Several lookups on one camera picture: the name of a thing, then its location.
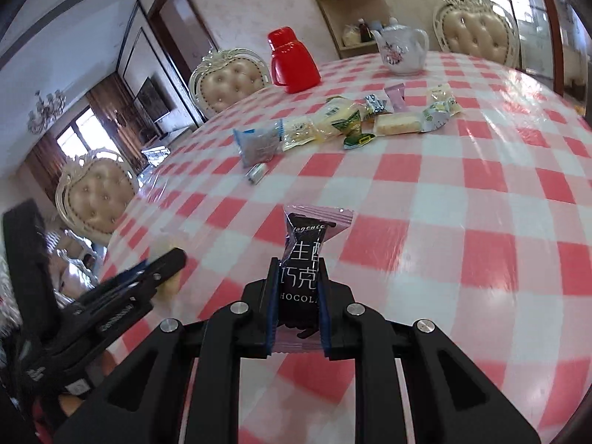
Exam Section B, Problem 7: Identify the wall television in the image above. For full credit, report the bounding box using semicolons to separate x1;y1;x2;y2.
135;76;171;123

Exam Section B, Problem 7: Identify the white nut snack packet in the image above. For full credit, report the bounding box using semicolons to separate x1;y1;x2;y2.
281;118;320;151
428;83;463;116

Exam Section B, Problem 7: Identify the yellow-striped bread packet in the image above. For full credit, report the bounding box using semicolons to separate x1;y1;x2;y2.
314;97;366;144

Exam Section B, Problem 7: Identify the dark chocolate snack packet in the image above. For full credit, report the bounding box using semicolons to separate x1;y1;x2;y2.
273;203;354;354

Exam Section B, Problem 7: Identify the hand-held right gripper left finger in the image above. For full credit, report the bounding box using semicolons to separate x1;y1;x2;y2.
51;259;284;444

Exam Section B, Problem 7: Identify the pale pink snack packet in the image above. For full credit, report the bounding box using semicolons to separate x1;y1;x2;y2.
386;82;407;112

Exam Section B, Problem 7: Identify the brown curtain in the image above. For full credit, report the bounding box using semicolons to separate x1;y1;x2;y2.
85;74;149;172
25;134;65;195

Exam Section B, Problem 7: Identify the pale yellow snack piece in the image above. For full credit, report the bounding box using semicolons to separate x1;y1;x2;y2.
155;236;183;297

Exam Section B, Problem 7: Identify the pale yellow cake packet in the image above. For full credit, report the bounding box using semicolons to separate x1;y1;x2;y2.
374;112;424;137

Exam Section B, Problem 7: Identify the cream tufted dining chair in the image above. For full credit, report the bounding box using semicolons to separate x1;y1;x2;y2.
54;150;139;246
432;0;521;68
189;48;271;118

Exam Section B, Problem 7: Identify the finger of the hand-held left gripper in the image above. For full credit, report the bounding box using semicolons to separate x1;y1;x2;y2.
88;247;188;310

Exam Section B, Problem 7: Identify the red checkered tablecloth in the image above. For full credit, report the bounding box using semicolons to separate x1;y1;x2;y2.
99;51;592;444

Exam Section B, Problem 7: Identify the small blue-white snack packet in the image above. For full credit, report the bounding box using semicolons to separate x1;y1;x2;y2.
363;94;394;114

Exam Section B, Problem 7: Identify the person's left hand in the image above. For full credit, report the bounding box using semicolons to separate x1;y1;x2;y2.
58;393;95;421

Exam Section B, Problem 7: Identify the white floral teapot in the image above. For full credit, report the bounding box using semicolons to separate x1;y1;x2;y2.
371;17;431;77

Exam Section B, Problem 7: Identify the wooden wall shelf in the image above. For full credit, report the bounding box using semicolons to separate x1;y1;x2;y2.
316;0;384;54

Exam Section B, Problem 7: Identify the red plastic jar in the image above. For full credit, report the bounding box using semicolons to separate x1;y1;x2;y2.
267;28;322;94

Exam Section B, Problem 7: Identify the glass door with wooden frame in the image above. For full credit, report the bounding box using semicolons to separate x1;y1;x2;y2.
532;0;592;98

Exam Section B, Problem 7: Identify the green snack packet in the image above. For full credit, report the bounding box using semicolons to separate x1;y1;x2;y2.
342;111;376;149

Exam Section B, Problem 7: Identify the clear blue-edged snack packet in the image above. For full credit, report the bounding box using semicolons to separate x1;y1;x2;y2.
232;120;285;168

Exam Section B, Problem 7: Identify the small white snack packet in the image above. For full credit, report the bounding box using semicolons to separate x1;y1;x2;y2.
245;163;269;185

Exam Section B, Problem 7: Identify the cream carved sofa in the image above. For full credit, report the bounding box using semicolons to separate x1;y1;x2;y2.
44;231;100;301

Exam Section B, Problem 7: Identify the green-white snack packet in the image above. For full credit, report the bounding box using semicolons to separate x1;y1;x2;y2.
420;102;451;132

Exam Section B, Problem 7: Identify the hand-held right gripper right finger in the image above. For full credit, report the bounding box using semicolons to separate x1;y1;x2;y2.
318;259;543;444

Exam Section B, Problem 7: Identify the crystal chandelier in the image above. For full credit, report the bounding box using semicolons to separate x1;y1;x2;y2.
27;90;68;135

